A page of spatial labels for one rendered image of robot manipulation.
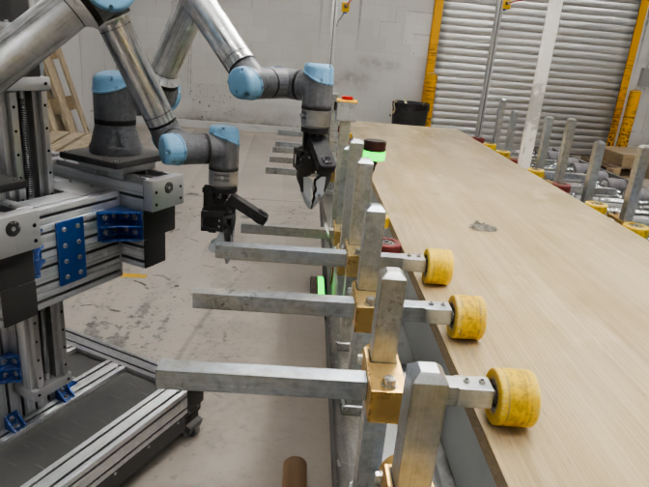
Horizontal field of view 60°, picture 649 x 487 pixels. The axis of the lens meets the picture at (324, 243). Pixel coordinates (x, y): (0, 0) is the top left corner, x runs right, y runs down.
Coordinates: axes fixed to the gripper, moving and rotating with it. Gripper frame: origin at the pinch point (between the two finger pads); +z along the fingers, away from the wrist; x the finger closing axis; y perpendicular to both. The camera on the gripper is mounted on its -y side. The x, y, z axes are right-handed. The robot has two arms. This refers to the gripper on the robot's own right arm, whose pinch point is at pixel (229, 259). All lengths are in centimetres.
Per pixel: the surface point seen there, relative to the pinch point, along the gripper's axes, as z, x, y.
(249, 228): -1.3, -23.5, -2.9
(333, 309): -12, 52, -25
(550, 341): -7, 50, -67
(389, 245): -8.1, 3.4, -42.1
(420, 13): -114, -783, -179
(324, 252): -13.4, 26.5, -23.9
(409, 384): -26, 96, -30
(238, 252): -12.0, 26.5, -5.2
